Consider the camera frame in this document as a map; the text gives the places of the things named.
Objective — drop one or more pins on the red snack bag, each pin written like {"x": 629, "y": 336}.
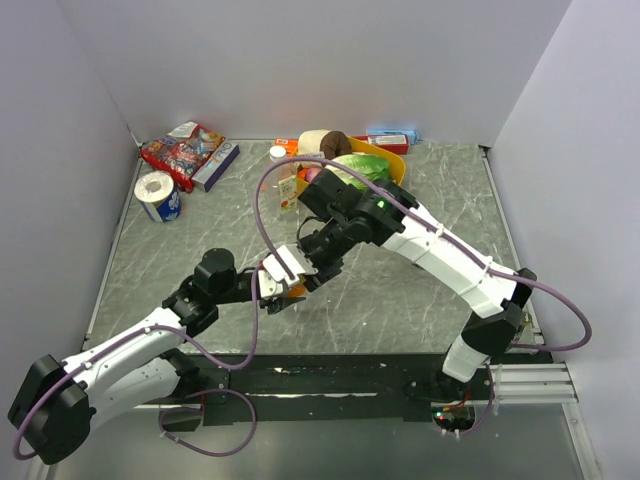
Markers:
{"x": 182, "y": 152}

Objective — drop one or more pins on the brown plush toy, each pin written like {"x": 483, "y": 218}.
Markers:
{"x": 330, "y": 143}

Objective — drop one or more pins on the toilet paper roll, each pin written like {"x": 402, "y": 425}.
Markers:
{"x": 159, "y": 196}

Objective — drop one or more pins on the purple toy onion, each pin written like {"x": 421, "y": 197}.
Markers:
{"x": 311, "y": 173}

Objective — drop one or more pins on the small orange juice bottle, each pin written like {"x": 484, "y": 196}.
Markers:
{"x": 295, "y": 291}

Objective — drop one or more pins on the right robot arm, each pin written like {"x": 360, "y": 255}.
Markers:
{"x": 389, "y": 217}

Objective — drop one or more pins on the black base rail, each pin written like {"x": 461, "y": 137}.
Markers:
{"x": 320, "y": 387}

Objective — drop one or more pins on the yellow plastic basket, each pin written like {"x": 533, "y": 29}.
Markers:
{"x": 397, "y": 164}

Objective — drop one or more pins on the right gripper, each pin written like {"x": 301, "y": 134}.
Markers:
{"x": 324, "y": 273}

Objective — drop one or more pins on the orange packet box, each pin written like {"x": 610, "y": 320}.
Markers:
{"x": 290, "y": 145}

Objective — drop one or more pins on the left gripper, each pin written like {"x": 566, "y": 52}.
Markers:
{"x": 278, "y": 303}

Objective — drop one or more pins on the green toy lettuce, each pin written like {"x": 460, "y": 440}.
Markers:
{"x": 371, "y": 166}

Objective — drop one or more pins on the white bottle cap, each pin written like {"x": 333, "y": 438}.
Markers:
{"x": 277, "y": 153}

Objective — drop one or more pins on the blue red box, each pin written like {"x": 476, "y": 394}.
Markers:
{"x": 397, "y": 141}

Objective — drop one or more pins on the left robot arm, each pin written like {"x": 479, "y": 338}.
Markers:
{"x": 61, "y": 401}

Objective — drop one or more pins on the large clear plastic bottle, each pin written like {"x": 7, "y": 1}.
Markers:
{"x": 280, "y": 188}

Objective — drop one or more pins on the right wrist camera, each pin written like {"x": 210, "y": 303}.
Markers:
{"x": 287, "y": 269}

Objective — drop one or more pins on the purple silver box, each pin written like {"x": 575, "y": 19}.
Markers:
{"x": 212, "y": 170}

